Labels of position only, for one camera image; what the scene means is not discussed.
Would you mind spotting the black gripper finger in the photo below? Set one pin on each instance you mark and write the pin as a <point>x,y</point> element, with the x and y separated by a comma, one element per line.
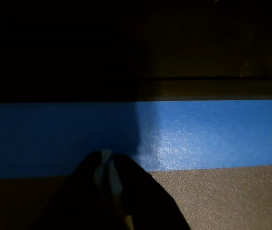
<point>78,196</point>
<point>150,203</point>

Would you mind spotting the blue tape strip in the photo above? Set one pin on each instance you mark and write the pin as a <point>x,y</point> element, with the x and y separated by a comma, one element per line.
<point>198,134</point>

